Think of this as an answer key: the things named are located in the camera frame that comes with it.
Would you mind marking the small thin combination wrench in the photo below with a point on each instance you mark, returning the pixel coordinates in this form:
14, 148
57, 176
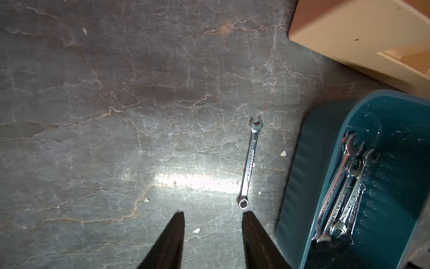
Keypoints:
256, 124

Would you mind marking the teal plastic storage tray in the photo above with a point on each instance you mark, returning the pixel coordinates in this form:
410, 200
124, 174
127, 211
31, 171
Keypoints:
397, 187

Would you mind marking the wooden desk file organizer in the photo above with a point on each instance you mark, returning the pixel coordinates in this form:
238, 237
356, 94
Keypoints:
387, 40

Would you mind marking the large combination wrench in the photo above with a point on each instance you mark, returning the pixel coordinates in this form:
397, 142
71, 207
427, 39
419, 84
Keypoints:
350, 150

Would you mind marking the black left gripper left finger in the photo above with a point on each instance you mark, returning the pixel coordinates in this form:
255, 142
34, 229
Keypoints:
167, 251

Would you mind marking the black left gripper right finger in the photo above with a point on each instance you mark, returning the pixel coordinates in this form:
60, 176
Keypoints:
260, 251

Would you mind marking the medium combination wrench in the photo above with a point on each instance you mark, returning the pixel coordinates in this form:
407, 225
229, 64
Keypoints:
352, 170

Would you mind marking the long combination wrench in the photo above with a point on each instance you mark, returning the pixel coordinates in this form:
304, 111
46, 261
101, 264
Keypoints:
347, 221

